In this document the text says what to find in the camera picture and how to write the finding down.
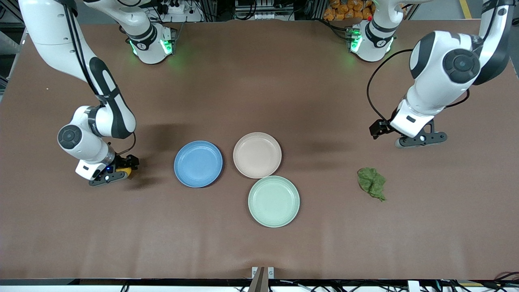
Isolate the green lettuce leaf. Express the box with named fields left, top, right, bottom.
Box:
left=357, top=167, right=387, bottom=202

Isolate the blue round plate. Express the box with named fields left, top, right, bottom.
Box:
left=174, top=140, right=223, bottom=188

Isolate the brown table cover mat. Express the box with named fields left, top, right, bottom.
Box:
left=0, top=19, right=519, bottom=280

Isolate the beige round plate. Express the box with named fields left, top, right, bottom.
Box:
left=233, top=132, right=282, bottom=179

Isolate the orange objects pile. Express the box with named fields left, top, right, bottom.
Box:
left=323, top=0, right=375, bottom=21

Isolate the pale green round plate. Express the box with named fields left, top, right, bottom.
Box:
left=248, top=175, right=300, bottom=228

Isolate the white power strip with plugs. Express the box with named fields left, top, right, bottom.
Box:
left=156, top=0, right=203, bottom=23

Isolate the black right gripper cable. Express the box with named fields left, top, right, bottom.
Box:
left=63, top=0, right=137, bottom=155

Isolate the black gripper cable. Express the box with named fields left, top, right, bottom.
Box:
left=366, top=49, right=471, bottom=122
left=63, top=0, right=137, bottom=155

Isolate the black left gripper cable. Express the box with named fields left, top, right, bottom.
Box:
left=366, top=49, right=471, bottom=122

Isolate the black table edge rail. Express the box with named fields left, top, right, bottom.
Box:
left=0, top=278, right=519, bottom=287

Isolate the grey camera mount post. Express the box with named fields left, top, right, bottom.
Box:
left=248, top=266, right=269, bottom=292

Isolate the white metal bracket plate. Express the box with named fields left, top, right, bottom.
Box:
left=251, top=266, right=275, bottom=279

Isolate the aluminium frame profile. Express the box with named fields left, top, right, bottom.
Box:
left=0, top=0, right=29, bottom=41

